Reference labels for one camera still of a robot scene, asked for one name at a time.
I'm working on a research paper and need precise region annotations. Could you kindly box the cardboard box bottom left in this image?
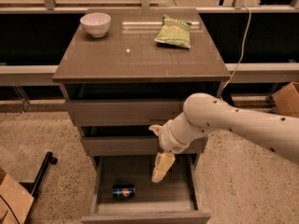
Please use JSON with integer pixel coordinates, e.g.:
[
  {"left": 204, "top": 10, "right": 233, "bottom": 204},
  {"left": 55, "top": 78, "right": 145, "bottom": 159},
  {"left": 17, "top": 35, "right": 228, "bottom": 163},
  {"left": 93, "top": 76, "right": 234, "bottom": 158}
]
[{"left": 0, "top": 168, "right": 34, "bottom": 224}]

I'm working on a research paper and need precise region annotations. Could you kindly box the green chip bag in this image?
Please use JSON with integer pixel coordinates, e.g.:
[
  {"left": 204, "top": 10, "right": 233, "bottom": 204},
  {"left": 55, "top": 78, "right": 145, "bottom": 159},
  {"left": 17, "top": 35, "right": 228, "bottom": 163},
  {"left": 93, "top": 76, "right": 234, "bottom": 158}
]
[{"left": 155, "top": 16, "right": 192, "bottom": 49}]

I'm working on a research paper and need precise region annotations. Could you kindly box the grey open bottom drawer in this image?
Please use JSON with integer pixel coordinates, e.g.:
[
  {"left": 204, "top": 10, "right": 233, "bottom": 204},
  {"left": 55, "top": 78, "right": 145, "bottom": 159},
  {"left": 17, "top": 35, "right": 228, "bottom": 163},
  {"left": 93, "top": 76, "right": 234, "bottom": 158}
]
[{"left": 81, "top": 155, "right": 210, "bottom": 224}]

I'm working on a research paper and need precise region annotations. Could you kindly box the grey top drawer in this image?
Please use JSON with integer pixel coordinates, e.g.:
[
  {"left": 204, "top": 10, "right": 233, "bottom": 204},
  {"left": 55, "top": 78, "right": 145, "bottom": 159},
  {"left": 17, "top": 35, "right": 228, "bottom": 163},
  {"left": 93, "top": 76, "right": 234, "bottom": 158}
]
[{"left": 65, "top": 98, "right": 185, "bottom": 127}]

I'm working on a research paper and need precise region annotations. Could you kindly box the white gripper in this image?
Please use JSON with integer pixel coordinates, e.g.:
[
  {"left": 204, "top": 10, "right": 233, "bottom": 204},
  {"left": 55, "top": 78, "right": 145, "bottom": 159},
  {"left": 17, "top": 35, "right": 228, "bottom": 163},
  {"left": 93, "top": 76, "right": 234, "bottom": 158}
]
[{"left": 149, "top": 119, "right": 189, "bottom": 183}]

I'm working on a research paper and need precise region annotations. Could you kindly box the cardboard box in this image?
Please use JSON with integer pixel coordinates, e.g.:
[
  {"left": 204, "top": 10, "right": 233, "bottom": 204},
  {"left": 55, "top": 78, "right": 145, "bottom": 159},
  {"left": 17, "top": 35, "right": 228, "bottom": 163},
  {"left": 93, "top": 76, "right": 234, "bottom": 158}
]
[
  {"left": 0, "top": 168, "right": 34, "bottom": 224},
  {"left": 273, "top": 82, "right": 299, "bottom": 118}
]

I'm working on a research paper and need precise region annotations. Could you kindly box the blue pepsi can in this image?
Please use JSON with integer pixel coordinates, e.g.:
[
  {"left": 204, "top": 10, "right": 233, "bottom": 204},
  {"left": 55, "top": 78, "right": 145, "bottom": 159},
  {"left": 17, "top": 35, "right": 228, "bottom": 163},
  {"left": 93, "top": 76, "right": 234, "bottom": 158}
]
[{"left": 112, "top": 184, "right": 135, "bottom": 200}]

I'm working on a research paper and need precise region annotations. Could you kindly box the white ceramic bowl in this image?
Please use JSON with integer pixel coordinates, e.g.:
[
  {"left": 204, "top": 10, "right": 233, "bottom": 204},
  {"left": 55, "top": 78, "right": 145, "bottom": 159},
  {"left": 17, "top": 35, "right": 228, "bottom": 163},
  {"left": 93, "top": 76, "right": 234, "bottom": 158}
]
[{"left": 80, "top": 12, "right": 111, "bottom": 37}]

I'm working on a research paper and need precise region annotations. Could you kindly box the grey middle drawer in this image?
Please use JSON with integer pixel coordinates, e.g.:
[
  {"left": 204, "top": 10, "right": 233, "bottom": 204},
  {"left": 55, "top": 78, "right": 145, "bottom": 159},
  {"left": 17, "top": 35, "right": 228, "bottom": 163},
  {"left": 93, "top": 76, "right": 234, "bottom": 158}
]
[{"left": 80, "top": 126, "right": 209, "bottom": 157}]

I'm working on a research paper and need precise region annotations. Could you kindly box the white hanging cable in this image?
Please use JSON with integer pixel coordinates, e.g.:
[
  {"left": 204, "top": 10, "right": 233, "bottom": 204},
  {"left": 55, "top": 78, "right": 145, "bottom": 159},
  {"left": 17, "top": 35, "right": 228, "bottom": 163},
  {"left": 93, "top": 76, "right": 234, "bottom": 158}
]
[{"left": 221, "top": 5, "right": 252, "bottom": 91}]

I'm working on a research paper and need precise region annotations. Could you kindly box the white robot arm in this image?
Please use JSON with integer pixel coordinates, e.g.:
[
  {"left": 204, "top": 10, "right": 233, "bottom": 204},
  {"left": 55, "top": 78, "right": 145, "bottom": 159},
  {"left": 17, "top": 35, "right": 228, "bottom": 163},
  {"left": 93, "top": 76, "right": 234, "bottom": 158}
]
[{"left": 149, "top": 93, "right": 299, "bottom": 183}]

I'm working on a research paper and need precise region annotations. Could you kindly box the grey drawer cabinet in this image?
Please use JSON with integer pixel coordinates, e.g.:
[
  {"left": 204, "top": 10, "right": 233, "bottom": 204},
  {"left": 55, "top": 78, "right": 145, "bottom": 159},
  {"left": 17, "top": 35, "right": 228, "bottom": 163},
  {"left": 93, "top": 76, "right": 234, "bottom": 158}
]
[{"left": 52, "top": 7, "right": 232, "bottom": 224}]

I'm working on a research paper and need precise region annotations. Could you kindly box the black chair leg with caster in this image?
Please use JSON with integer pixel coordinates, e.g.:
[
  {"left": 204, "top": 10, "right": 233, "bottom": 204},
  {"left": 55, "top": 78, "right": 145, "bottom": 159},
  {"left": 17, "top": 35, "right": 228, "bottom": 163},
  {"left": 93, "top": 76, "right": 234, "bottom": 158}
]
[{"left": 21, "top": 151, "right": 58, "bottom": 198}]

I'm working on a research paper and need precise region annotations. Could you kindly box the cardboard box right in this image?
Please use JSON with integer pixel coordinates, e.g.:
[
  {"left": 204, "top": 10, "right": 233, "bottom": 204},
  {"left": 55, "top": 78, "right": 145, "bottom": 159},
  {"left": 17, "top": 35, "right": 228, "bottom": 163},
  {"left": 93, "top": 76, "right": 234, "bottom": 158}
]
[{"left": 273, "top": 82, "right": 299, "bottom": 118}]

